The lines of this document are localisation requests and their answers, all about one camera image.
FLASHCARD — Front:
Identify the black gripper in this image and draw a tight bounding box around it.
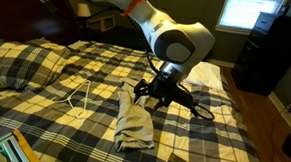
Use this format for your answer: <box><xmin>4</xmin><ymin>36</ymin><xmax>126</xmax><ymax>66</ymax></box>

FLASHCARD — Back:
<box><xmin>132</xmin><ymin>71</ymin><xmax>189</xmax><ymax>108</ymax></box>

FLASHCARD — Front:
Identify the light blue cloth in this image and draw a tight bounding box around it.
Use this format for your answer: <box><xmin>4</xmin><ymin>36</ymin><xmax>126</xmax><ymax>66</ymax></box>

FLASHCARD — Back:
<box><xmin>113</xmin><ymin>77</ymin><xmax>159</xmax><ymax>155</ymax></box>

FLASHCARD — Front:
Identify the white plastic clothes hanger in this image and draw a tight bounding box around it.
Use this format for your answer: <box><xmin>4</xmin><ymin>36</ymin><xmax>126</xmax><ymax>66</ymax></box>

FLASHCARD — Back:
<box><xmin>49</xmin><ymin>77</ymin><xmax>92</xmax><ymax>120</ymax></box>

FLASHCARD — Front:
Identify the plaid covered bed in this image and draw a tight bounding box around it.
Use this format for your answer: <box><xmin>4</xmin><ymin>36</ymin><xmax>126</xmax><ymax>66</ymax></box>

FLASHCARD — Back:
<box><xmin>0</xmin><ymin>35</ymin><xmax>271</xmax><ymax>162</ymax></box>

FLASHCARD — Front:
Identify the white pillow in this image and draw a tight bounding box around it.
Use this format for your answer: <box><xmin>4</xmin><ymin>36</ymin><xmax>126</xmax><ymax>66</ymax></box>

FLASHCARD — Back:
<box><xmin>183</xmin><ymin>60</ymin><xmax>226</xmax><ymax>91</ymax></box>

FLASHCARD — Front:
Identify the wooden nightstand shelf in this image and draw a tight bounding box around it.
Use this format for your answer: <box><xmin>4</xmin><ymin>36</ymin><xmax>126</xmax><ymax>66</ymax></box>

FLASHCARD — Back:
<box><xmin>86</xmin><ymin>13</ymin><xmax>117</xmax><ymax>33</ymax></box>

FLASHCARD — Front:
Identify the plaid pillow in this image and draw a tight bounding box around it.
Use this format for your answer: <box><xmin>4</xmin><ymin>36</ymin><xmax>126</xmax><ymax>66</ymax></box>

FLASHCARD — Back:
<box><xmin>0</xmin><ymin>36</ymin><xmax>73</xmax><ymax>95</ymax></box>

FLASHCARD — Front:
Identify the wooden board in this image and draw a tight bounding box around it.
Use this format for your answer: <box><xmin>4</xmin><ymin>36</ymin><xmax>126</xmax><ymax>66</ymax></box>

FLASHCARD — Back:
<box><xmin>10</xmin><ymin>128</ymin><xmax>46</xmax><ymax>162</ymax></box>

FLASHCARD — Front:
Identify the bright window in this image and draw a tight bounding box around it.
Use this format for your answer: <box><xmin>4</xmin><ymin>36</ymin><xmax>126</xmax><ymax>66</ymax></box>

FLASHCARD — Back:
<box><xmin>215</xmin><ymin>0</ymin><xmax>288</xmax><ymax>37</ymax></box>

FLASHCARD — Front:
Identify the black dresser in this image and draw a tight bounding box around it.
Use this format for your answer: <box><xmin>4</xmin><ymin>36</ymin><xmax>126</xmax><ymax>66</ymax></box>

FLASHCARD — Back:
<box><xmin>229</xmin><ymin>10</ymin><xmax>291</xmax><ymax>98</ymax></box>

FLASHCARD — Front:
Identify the dark wooden headboard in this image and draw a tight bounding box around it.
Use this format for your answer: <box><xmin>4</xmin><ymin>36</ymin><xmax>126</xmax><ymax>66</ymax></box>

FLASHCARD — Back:
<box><xmin>0</xmin><ymin>0</ymin><xmax>79</xmax><ymax>46</ymax></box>

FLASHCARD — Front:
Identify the green metal frame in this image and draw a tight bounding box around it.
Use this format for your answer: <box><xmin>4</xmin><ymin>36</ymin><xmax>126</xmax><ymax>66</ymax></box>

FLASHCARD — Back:
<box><xmin>0</xmin><ymin>131</ymin><xmax>27</xmax><ymax>162</ymax></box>

